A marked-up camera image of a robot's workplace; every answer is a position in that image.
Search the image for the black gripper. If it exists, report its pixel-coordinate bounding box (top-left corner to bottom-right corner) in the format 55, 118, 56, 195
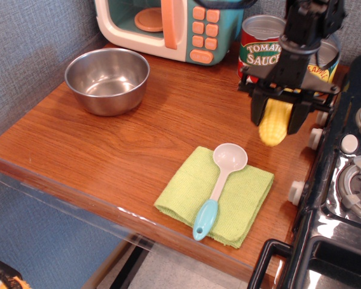
238, 42, 340, 135

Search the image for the yellow toy corn cob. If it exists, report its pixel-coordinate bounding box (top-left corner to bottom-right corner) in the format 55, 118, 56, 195
259, 98, 293, 147

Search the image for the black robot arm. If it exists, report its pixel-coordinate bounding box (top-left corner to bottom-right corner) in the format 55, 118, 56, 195
238, 1, 346, 134

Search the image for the green folded towel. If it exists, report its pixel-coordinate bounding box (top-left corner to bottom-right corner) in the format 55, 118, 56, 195
155, 146, 274, 249

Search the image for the stainless steel bowl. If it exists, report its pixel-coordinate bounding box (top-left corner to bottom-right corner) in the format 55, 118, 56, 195
64, 48, 150, 117

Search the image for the white stove knob upper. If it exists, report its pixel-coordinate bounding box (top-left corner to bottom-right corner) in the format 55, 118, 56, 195
315, 111, 329, 127

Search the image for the white stove knob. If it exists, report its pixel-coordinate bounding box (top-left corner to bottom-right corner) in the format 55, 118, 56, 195
315, 111, 329, 127
307, 128, 323, 150
288, 181, 305, 206

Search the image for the white stove knob middle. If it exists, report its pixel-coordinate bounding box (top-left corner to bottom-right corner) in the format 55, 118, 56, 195
307, 128, 323, 150

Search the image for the pineapple slices can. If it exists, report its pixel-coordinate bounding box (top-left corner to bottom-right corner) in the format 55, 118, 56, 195
307, 36, 341, 83

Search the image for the tomato sauce can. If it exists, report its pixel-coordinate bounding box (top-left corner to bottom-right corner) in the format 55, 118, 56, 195
237, 14, 286, 77

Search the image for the white round stove button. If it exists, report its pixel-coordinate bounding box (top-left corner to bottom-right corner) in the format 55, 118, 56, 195
341, 134, 359, 154

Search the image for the white stove knob lower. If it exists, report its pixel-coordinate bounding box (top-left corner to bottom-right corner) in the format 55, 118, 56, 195
288, 181, 305, 206

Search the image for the teal toy microwave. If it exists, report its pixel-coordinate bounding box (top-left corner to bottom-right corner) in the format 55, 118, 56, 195
94, 1, 243, 66

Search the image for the black toy stove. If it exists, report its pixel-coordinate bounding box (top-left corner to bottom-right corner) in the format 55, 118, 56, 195
248, 55, 361, 288

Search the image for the orange microwave plate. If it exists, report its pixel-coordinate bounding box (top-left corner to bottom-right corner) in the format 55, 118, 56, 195
134, 7, 163, 33

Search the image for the white spoon teal handle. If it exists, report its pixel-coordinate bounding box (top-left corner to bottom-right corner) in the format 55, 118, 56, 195
193, 143, 248, 241

